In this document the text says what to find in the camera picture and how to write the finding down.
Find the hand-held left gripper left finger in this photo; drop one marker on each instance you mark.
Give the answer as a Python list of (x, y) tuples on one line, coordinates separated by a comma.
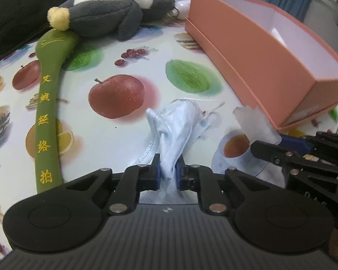
[(157, 172)]

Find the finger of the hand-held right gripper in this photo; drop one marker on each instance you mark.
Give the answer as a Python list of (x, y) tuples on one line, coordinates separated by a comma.
[(270, 153), (294, 143)]

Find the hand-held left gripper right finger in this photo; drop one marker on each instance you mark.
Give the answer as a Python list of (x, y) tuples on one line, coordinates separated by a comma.
[(180, 174)]

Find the translucent white plastic wrapper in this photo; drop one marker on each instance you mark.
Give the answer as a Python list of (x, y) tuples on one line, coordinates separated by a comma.
[(256, 125)]

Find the light blue face mask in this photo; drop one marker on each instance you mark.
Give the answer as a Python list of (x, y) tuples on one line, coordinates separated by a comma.
[(171, 135)]

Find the orange cardboard box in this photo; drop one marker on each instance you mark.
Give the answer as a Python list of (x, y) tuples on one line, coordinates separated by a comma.
[(270, 50)]

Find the fruit printed tablecloth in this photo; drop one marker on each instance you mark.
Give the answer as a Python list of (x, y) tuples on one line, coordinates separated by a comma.
[(115, 146)]

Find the green fabric massage stick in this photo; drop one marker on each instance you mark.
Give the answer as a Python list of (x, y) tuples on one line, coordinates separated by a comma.
[(46, 118)]

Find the orange box lid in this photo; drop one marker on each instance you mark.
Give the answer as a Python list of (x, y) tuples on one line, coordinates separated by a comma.
[(198, 39)]

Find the small white bottle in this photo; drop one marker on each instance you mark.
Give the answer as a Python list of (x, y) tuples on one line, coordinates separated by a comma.
[(181, 8)]

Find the grey penguin plush toy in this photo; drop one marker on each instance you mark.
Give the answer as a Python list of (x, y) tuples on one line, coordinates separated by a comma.
[(109, 11)]

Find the black jacket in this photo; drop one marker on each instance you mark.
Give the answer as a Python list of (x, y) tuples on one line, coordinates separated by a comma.
[(17, 14)]

